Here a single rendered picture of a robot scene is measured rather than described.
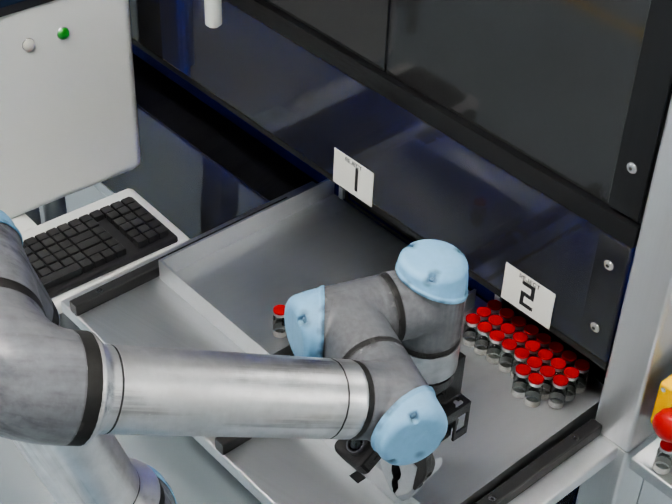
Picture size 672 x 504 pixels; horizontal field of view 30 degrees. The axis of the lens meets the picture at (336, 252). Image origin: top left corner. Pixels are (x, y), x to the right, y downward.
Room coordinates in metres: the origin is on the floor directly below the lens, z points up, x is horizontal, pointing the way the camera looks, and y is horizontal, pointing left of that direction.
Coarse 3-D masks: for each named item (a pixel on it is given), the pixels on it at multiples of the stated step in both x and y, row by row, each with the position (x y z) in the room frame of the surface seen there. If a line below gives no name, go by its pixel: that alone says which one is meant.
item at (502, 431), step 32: (480, 384) 1.22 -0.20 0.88; (480, 416) 1.16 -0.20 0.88; (512, 416) 1.16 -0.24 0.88; (544, 416) 1.16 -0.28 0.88; (576, 416) 1.13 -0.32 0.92; (448, 448) 1.10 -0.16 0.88; (480, 448) 1.10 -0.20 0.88; (512, 448) 1.10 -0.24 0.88; (544, 448) 1.09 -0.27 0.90; (384, 480) 1.02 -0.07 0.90; (448, 480) 1.05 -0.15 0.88; (480, 480) 1.05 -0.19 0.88
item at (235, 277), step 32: (320, 192) 1.62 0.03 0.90; (256, 224) 1.53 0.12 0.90; (288, 224) 1.55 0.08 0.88; (320, 224) 1.56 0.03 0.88; (352, 224) 1.56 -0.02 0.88; (192, 256) 1.45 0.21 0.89; (224, 256) 1.47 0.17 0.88; (256, 256) 1.47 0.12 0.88; (288, 256) 1.47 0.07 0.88; (320, 256) 1.48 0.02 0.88; (352, 256) 1.48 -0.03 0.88; (384, 256) 1.49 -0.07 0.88; (192, 288) 1.35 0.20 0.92; (224, 288) 1.39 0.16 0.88; (256, 288) 1.40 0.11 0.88; (288, 288) 1.40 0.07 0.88; (224, 320) 1.30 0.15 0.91; (256, 320) 1.33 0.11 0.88; (256, 352) 1.24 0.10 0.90; (288, 352) 1.24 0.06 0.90
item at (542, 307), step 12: (504, 276) 1.28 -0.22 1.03; (516, 276) 1.26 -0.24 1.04; (528, 276) 1.25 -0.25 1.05; (504, 288) 1.27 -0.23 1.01; (516, 288) 1.26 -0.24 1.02; (528, 288) 1.25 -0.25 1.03; (540, 288) 1.23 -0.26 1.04; (516, 300) 1.26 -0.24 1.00; (528, 300) 1.24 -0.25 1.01; (540, 300) 1.23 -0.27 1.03; (552, 300) 1.22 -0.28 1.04; (528, 312) 1.24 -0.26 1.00; (540, 312) 1.23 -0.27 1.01; (552, 312) 1.21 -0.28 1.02
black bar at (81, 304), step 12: (156, 264) 1.42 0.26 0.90; (120, 276) 1.39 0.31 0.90; (132, 276) 1.39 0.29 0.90; (144, 276) 1.40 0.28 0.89; (156, 276) 1.41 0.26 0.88; (96, 288) 1.36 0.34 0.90; (108, 288) 1.36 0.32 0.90; (120, 288) 1.37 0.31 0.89; (132, 288) 1.38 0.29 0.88; (72, 300) 1.33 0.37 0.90; (84, 300) 1.33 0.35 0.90; (96, 300) 1.34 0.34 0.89; (108, 300) 1.36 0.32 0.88; (84, 312) 1.33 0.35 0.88
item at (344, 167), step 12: (336, 156) 1.52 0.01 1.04; (336, 168) 1.52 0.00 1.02; (348, 168) 1.50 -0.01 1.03; (360, 168) 1.48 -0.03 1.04; (336, 180) 1.52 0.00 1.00; (348, 180) 1.50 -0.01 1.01; (360, 180) 1.48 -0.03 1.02; (372, 180) 1.46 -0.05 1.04; (360, 192) 1.48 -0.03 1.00; (372, 192) 1.46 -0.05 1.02
